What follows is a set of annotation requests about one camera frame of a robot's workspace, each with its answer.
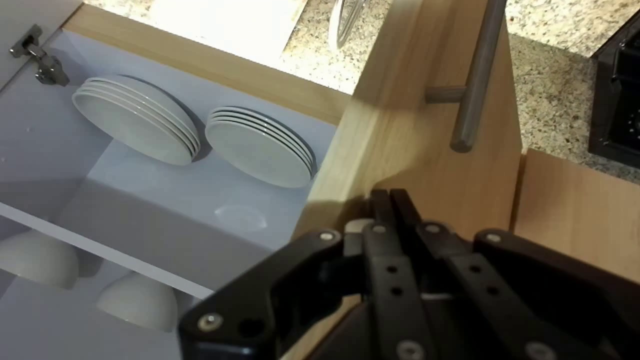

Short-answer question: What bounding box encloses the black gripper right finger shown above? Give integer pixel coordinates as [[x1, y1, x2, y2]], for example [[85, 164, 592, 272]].
[[388, 189, 640, 360]]

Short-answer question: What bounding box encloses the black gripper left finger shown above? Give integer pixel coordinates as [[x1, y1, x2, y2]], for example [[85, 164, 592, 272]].
[[176, 189, 440, 360]]

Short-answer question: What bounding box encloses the wooden cabinet door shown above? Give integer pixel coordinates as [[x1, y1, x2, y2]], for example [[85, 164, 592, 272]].
[[281, 0, 525, 360]]

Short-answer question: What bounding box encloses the metal cabinet hinge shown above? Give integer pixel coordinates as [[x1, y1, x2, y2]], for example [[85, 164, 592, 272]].
[[5, 25, 72, 88]]

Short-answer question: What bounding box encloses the white-faced cabinet door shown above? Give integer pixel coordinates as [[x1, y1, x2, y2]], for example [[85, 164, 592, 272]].
[[0, 0, 85, 93]]

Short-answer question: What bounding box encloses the black stove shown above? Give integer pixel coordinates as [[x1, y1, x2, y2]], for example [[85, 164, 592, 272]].
[[587, 27, 640, 170]]

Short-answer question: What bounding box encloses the white bowl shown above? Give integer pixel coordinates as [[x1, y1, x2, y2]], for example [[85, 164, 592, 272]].
[[96, 270, 181, 335], [0, 229, 79, 290]]

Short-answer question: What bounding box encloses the tall stack of white plates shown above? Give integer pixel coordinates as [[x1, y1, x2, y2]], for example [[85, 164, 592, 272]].
[[70, 73, 203, 169]]

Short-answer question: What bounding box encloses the narrow wooden wall cabinet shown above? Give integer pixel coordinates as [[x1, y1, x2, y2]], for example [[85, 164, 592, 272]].
[[510, 149, 640, 286]]

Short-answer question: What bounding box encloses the grey bar door handle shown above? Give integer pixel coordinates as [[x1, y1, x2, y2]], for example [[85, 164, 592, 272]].
[[423, 0, 510, 157]]

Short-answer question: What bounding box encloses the white-lined wall cabinet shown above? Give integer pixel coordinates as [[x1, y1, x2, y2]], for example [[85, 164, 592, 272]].
[[0, 0, 354, 360]]

